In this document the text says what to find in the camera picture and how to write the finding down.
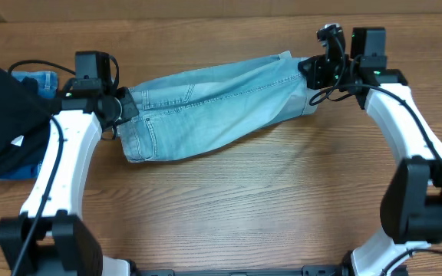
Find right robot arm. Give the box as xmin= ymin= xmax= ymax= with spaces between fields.
xmin=298 ymin=24 xmax=442 ymax=276

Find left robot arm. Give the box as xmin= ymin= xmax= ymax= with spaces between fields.
xmin=0 ymin=51 xmax=139 ymax=275

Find folded blue jeans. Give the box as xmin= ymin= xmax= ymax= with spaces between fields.
xmin=0 ymin=71 xmax=58 ymax=180

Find folded black garment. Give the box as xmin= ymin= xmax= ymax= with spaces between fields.
xmin=0 ymin=68 xmax=50 ymax=174

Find light blue denim shorts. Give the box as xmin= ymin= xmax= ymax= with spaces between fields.
xmin=118 ymin=51 xmax=316 ymax=163

